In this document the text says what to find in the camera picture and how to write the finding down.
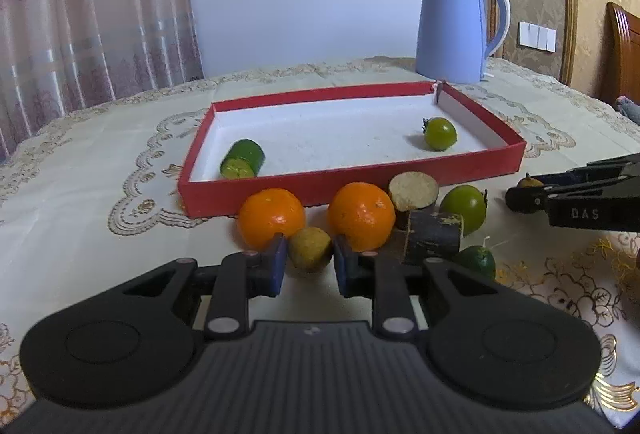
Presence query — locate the green tomato in tray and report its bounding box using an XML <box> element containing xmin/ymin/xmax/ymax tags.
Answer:
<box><xmin>423</xmin><ymin>116</ymin><xmax>458</xmax><ymax>151</ymax></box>

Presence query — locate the cut green cucumber piece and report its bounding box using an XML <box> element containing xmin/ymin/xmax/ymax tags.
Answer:
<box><xmin>219</xmin><ymin>138</ymin><xmax>265</xmax><ymax>180</ymax></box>

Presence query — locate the green tomato outside tray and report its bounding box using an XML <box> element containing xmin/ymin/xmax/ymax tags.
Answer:
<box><xmin>439</xmin><ymin>185</ymin><xmax>488</xmax><ymax>236</ymax></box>

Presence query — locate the orange mandarin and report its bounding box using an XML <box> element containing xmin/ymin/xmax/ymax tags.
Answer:
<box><xmin>238</xmin><ymin>188</ymin><xmax>306</xmax><ymax>251</ymax></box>
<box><xmin>328</xmin><ymin>182</ymin><xmax>396</xmax><ymax>252</ymax></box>

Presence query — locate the red shallow box tray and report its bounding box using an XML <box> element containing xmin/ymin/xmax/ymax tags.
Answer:
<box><xmin>178</xmin><ymin>81</ymin><xmax>526</xmax><ymax>218</ymax></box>

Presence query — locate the dark green lime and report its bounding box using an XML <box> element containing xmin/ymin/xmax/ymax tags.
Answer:
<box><xmin>454</xmin><ymin>246</ymin><xmax>497</xmax><ymax>279</ymax></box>

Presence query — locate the white wall switch panel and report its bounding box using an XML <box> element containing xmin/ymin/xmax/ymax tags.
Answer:
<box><xmin>518</xmin><ymin>21</ymin><xmax>556</xmax><ymax>54</ymax></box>

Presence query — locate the pink patterned curtain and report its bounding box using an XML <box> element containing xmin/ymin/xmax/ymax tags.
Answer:
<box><xmin>1</xmin><ymin>0</ymin><xmax>202</xmax><ymax>157</ymax></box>

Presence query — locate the light blue electric kettle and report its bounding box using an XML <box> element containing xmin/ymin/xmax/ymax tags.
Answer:
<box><xmin>416</xmin><ymin>0</ymin><xmax>511</xmax><ymax>84</ymax></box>

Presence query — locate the wooden headboard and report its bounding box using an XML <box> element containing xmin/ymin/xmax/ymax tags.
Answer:
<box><xmin>599</xmin><ymin>2</ymin><xmax>640</xmax><ymax>124</ymax></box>

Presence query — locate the small yellow-brown longan fruit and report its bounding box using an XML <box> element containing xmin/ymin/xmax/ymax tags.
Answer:
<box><xmin>288</xmin><ymin>227</ymin><xmax>333</xmax><ymax>272</ymax></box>

